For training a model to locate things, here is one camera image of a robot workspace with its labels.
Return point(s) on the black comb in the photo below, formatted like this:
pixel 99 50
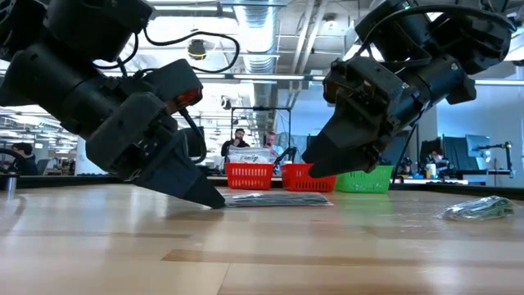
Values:
pixel 278 200

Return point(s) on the person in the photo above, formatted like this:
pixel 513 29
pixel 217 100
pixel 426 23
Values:
pixel 438 162
pixel 273 145
pixel 236 141
pixel 26 162

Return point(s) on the black ceiling device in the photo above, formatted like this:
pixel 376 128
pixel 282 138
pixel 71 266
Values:
pixel 197 49

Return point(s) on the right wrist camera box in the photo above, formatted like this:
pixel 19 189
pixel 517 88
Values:
pixel 360 82

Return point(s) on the grey computer monitor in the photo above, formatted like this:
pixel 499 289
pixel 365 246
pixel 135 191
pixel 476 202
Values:
pixel 477 145

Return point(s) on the clear bag of cotton balls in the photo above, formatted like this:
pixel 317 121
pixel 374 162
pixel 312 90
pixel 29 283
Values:
pixel 249 155

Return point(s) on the green plastic basket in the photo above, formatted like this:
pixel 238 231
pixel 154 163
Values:
pixel 364 182

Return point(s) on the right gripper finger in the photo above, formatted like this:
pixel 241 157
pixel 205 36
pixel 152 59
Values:
pixel 348 139

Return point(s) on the long ceiling light bar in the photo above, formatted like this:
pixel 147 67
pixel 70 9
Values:
pixel 266 77

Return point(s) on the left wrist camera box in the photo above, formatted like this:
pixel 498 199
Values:
pixel 176 84

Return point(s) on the small metal cylinder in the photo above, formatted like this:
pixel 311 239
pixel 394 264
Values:
pixel 11 184

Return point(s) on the black frame stand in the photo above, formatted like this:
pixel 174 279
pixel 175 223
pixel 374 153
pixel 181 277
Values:
pixel 262 109

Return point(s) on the black computer monitor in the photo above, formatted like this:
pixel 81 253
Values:
pixel 192 141

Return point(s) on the bag of green parts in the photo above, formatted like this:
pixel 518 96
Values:
pixel 477 209

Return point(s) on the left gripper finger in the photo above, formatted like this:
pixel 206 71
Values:
pixel 163 164

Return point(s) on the white pillar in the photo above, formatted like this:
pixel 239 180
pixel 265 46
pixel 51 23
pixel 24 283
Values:
pixel 79 164

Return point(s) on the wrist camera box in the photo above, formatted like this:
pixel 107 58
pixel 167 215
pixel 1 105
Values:
pixel 360 82
pixel 176 84

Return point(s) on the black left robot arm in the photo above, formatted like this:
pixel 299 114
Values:
pixel 53 61

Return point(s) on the white canister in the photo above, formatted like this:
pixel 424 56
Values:
pixel 431 171

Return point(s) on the silver spiral air duct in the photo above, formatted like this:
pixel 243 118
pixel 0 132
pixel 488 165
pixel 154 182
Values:
pixel 258 33

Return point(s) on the red plastic basket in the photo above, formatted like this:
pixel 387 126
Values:
pixel 249 177
pixel 299 182

